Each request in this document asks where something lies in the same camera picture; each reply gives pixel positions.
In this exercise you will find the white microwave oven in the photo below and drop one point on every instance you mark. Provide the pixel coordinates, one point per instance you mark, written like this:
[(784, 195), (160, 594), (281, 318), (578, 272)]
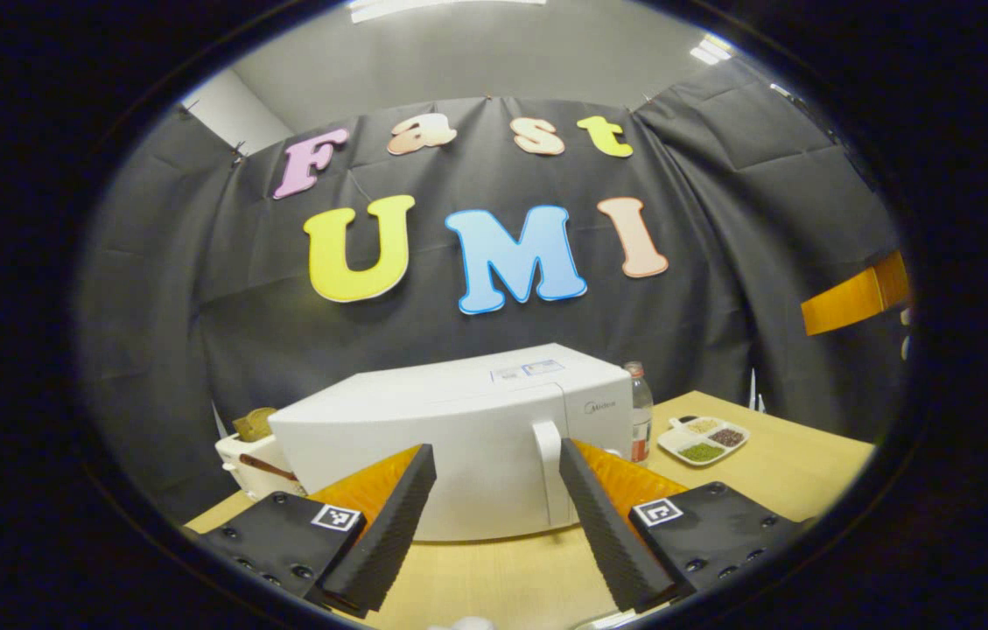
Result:
[(458, 411)]

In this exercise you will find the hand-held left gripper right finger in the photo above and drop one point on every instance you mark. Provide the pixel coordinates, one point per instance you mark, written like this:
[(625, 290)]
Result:
[(612, 534)]

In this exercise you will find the white divided dish with beans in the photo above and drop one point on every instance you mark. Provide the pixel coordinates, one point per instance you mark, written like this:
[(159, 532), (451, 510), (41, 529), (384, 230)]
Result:
[(704, 442)]

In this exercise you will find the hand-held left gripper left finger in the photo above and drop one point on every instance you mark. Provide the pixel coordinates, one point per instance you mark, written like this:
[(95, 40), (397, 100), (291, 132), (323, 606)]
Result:
[(393, 534)]

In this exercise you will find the wooden spoon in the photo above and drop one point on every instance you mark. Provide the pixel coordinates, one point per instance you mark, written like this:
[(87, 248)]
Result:
[(266, 466)]

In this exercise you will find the brown bread slice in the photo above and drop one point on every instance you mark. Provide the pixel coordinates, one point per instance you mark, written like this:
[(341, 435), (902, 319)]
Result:
[(255, 424)]

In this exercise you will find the clear plastic bottle red label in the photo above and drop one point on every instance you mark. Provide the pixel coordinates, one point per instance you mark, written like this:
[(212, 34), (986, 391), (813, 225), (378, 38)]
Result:
[(639, 411)]

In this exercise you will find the white toaster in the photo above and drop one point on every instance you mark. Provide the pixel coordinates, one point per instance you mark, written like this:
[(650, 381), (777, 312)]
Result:
[(240, 451)]

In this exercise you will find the large ceiling light panel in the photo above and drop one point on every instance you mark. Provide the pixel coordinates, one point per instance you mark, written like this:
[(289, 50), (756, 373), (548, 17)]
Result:
[(450, 9)]

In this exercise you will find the small ceiling light panel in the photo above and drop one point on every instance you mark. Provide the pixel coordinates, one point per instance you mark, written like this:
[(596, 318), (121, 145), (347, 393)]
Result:
[(712, 50)]

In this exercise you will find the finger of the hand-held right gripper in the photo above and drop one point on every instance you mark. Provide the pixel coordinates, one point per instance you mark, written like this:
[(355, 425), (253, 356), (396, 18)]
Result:
[(852, 297)]

